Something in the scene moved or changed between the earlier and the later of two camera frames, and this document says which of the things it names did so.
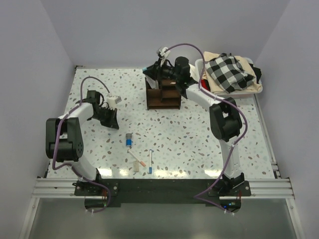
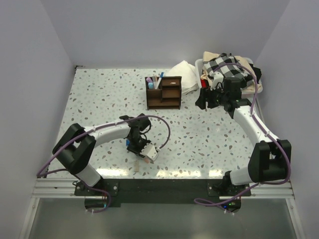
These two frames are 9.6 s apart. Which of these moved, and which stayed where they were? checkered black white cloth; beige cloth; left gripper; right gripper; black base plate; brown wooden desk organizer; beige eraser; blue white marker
Moved: left gripper; right gripper; blue white marker
Stayed: brown wooden desk organizer; checkered black white cloth; beige cloth; beige eraser; black base plate
